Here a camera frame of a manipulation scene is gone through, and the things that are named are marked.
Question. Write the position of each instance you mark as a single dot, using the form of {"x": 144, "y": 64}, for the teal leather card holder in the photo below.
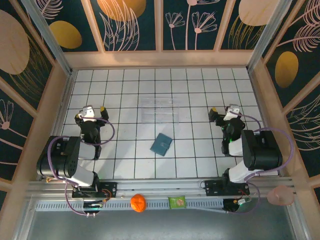
{"x": 161, "y": 145}

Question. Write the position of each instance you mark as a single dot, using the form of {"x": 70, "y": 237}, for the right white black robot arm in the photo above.
{"x": 262, "y": 150}

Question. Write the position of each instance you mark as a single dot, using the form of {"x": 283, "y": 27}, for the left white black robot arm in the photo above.
{"x": 62, "y": 160}

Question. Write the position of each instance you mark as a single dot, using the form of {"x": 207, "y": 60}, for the clear plastic tray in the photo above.
{"x": 160, "y": 111}

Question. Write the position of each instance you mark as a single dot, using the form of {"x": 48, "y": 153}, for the small control board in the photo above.
{"x": 237, "y": 205}
{"x": 93, "y": 206}

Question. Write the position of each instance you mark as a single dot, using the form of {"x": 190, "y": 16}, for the pink plastic cup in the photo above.
{"x": 280, "y": 196}

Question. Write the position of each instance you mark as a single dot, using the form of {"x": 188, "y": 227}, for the orange ball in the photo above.
{"x": 138, "y": 203}

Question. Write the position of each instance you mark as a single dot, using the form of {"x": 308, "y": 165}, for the green snack packet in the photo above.
{"x": 177, "y": 202}

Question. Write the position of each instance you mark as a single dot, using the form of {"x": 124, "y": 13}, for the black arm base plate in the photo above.
{"x": 212, "y": 188}
{"x": 110, "y": 190}

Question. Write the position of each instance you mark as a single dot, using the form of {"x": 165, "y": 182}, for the aluminium mounting rail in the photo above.
{"x": 160, "y": 186}

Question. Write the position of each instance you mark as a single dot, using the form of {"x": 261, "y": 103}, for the aluminium frame post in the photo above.
{"x": 47, "y": 37}
{"x": 268, "y": 32}

